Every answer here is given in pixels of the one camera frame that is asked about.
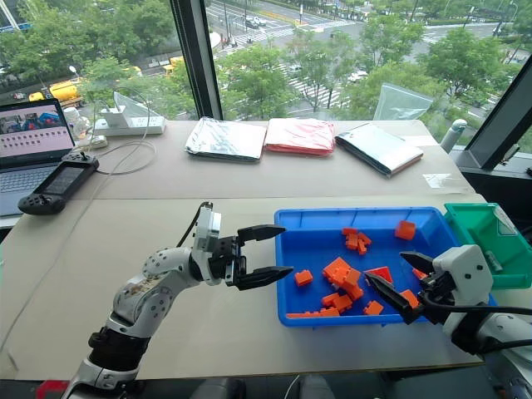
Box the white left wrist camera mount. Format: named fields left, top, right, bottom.
left=192, top=204, right=224, bottom=255

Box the small clear plastic wrapper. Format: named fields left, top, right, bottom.
left=421, top=171, right=469, bottom=195

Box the small white figure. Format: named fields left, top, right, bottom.
left=62, top=106, right=91, bottom=136

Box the red object under table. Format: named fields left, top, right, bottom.
left=36, top=379, right=70, bottom=399

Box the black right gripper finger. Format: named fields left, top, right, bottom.
left=363, top=271, right=426, bottom=326
left=399, top=250, right=436, bottom=278

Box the large orange building block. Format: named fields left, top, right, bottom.
left=323, top=256, right=355, bottom=284

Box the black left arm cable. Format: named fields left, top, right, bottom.
left=176, top=201, right=214, bottom=249

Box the green plastic bin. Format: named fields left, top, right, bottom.
left=443, top=202, right=532, bottom=290

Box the silver bag stack with brown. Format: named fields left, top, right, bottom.
left=333, top=121, right=425, bottom=180

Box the white power strip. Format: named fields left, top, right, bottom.
left=92, top=116, right=168, bottom=137

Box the grey laptop computer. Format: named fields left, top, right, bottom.
left=0, top=98, right=76, bottom=218

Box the blue plastic tray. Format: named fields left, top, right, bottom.
left=273, top=206, right=499, bottom=329

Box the black window frame pillar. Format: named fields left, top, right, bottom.
left=169, top=0, right=226, bottom=122

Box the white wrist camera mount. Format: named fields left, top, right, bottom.
left=431, top=244, right=495, bottom=309
left=192, top=204, right=224, bottom=255

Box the large clear plastic bag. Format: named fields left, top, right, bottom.
left=375, top=81, right=434, bottom=124

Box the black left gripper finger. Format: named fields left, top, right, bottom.
left=232, top=265, right=295, bottom=292
left=236, top=224, right=288, bottom=247

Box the white plug charger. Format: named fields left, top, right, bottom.
left=101, top=105, right=128, bottom=129

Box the black slanted window frame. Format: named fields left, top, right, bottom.
left=460, top=65, right=532, bottom=171

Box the red plastic piece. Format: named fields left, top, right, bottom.
left=365, top=267, right=394, bottom=286

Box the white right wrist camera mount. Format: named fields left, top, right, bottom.
left=431, top=244, right=495, bottom=309

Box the red bag stack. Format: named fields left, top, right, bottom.
left=264, top=117, right=336, bottom=157

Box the long flat orange block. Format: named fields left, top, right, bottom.
left=286, top=308, right=342, bottom=320

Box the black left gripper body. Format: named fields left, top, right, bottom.
left=214, top=234, right=249, bottom=288

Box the black handheld controller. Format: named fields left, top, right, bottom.
left=17, top=150, right=101, bottom=216

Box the silver foil bag stack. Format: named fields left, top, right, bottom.
left=184, top=116, right=268, bottom=161

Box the grey water bottle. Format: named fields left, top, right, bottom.
left=440, top=119, right=469, bottom=154

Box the orange cube block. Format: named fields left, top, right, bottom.
left=394, top=220, right=417, bottom=241

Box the white cable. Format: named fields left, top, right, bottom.
left=0, top=87, right=157, bottom=354

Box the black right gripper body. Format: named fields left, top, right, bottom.
left=416, top=269, right=457, bottom=326

